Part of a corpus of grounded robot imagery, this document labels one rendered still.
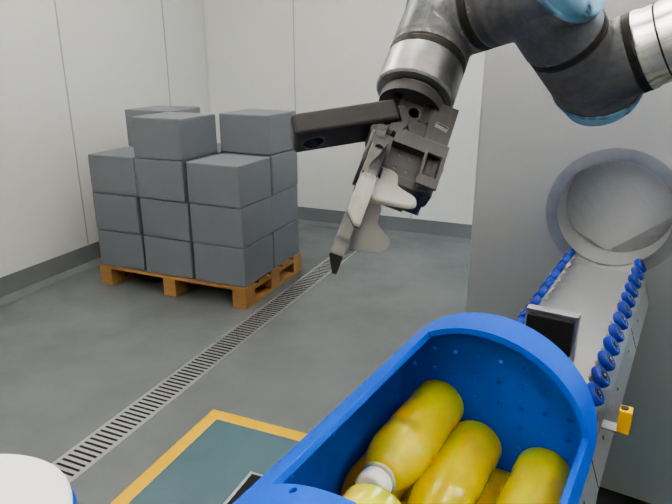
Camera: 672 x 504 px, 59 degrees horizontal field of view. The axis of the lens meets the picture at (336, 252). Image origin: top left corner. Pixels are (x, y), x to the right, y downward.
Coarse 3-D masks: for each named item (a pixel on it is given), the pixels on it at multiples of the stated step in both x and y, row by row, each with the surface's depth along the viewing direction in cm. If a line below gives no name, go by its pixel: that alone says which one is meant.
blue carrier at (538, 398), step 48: (432, 336) 78; (480, 336) 74; (528, 336) 74; (384, 384) 84; (480, 384) 82; (528, 384) 78; (576, 384) 72; (336, 432) 73; (528, 432) 80; (576, 432) 77; (288, 480) 65; (336, 480) 75; (576, 480) 64
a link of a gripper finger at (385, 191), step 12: (384, 168) 58; (360, 180) 54; (372, 180) 54; (384, 180) 57; (396, 180) 57; (360, 192) 53; (372, 192) 54; (384, 192) 55; (396, 192) 56; (360, 204) 53; (384, 204) 54; (396, 204) 54; (408, 204) 55; (348, 216) 54; (360, 216) 52
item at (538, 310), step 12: (528, 312) 118; (540, 312) 117; (552, 312) 116; (564, 312) 116; (528, 324) 118; (540, 324) 116; (552, 324) 115; (564, 324) 114; (576, 324) 114; (552, 336) 116; (564, 336) 114; (576, 336) 115; (564, 348) 115
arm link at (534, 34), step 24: (456, 0) 63; (480, 0) 61; (504, 0) 59; (528, 0) 58; (552, 0) 57; (576, 0) 56; (600, 0) 59; (480, 24) 62; (504, 24) 61; (528, 24) 60; (552, 24) 59; (576, 24) 60; (600, 24) 62; (480, 48) 66; (528, 48) 63; (552, 48) 62; (576, 48) 62
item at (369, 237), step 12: (348, 204) 64; (372, 204) 66; (372, 216) 66; (348, 228) 66; (360, 228) 66; (372, 228) 66; (336, 240) 66; (348, 240) 66; (360, 240) 67; (372, 240) 67; (384, 240) 67; (336, 252) 66; (336, 264) 66
